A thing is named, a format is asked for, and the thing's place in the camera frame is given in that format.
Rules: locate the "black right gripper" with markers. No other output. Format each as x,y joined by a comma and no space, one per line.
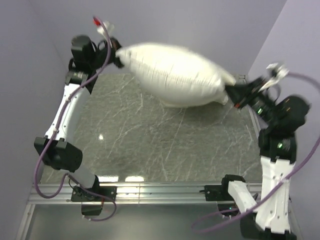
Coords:
238,93

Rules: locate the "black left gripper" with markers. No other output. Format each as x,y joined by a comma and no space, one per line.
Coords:
114,46

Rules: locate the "cream pillowcase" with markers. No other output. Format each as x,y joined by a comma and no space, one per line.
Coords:
178,76

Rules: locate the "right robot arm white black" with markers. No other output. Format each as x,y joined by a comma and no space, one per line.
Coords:
269,218

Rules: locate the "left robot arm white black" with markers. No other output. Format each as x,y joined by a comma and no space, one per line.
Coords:
55,148

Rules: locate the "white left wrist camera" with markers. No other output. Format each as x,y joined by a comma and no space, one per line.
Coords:
103,26

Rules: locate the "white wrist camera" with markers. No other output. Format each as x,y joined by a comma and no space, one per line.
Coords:
103,26
277,72

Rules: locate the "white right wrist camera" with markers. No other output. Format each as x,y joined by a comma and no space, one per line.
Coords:
277,72

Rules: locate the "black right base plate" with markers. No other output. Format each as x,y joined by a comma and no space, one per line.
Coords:
215,193

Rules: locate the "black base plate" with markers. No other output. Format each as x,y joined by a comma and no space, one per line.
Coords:
215,193
102,193

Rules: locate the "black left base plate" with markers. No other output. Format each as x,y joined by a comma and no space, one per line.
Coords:
102,193

